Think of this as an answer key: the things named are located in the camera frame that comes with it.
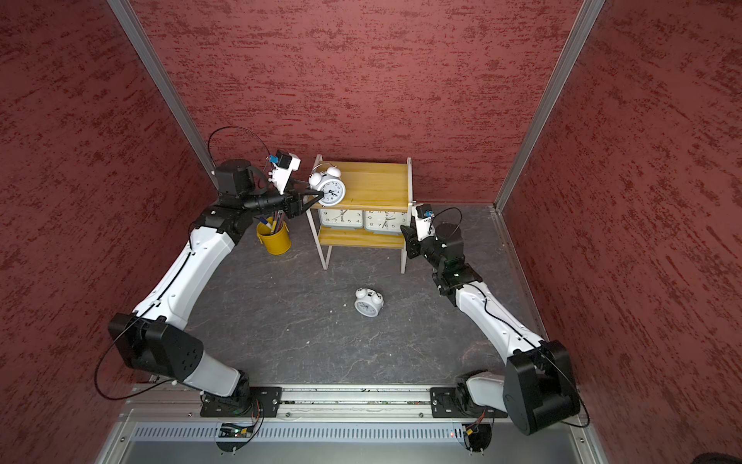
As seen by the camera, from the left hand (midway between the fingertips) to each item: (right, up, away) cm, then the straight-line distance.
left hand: (315, 194), depth 72 cm
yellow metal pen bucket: (-21, -14, +29) cm, 38 cm away
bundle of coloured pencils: (-20, -6, +25) cm, 32 cm away
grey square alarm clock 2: (+18, -7, +17) cm, 26 cm away
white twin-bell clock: (+13, -31, +13) cm, 36 cm away
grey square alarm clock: (+4, -6, +18) cm, 19 cm away
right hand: (+24, -9, +9) cm, 27 cm away
